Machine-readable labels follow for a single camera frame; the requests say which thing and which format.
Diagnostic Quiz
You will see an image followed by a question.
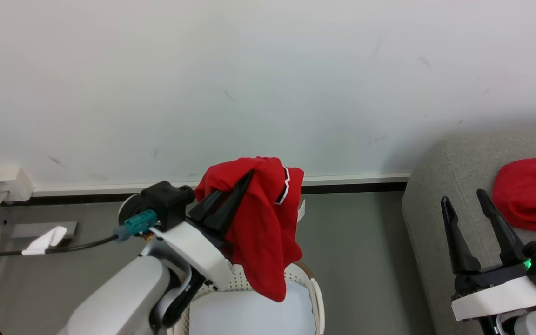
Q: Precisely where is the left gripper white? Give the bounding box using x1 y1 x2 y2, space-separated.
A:
149 171 254 292

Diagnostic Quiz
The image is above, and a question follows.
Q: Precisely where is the black cable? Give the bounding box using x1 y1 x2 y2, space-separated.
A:
0 234 121 335

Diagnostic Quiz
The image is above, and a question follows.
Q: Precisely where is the teal cable connector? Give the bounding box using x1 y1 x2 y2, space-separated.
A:
113 209 159 243

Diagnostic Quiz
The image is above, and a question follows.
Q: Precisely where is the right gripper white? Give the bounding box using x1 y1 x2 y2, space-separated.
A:
440 188 536 322

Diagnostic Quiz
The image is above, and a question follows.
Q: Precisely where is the grey fabric sofa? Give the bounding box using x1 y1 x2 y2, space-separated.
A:
402 128 536 335

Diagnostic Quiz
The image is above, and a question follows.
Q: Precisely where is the white tape tag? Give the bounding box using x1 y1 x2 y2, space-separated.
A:
21 226 68 256

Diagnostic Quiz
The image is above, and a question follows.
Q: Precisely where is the plain red fleece garment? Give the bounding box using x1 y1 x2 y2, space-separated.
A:
492 157 536 235

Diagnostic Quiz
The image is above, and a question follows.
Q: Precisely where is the red garment with striped trim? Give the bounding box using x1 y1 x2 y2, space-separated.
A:
194 156 306 303

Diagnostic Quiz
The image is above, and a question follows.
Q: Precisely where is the cream perforated laundry basket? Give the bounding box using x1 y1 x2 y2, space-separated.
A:
173 261 326 335

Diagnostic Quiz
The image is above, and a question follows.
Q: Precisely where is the white wall socket box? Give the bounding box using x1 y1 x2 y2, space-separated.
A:
0 163 34 203

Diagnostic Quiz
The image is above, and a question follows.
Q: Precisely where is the white skirting strip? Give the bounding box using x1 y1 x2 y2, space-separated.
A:
0 173 411 206

